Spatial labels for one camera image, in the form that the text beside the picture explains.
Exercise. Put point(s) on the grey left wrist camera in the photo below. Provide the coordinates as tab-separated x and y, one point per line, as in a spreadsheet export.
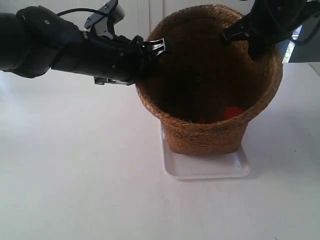
103	24

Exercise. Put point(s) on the white rectangular plastic tray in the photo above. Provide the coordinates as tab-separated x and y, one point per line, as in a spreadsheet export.
188	167

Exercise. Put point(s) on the red cylinder centre large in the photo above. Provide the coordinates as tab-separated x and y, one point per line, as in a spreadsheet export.
232	111

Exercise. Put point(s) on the brown woven straw basket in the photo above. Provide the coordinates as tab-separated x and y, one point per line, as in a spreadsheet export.
201	77

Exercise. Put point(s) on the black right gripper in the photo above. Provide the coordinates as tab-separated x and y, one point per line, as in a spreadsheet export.
268	22

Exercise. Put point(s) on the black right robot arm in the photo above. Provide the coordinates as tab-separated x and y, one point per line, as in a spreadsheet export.
316	14

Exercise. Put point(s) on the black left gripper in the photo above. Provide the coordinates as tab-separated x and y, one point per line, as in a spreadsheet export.
117	61

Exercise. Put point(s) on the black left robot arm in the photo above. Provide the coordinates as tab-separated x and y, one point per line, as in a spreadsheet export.
35	40

